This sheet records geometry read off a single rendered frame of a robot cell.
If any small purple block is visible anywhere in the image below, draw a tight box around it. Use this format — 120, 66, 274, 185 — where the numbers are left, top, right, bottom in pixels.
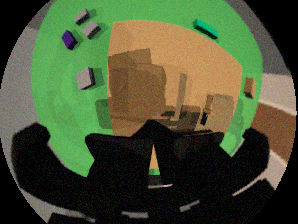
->
61, 30, 78, 51

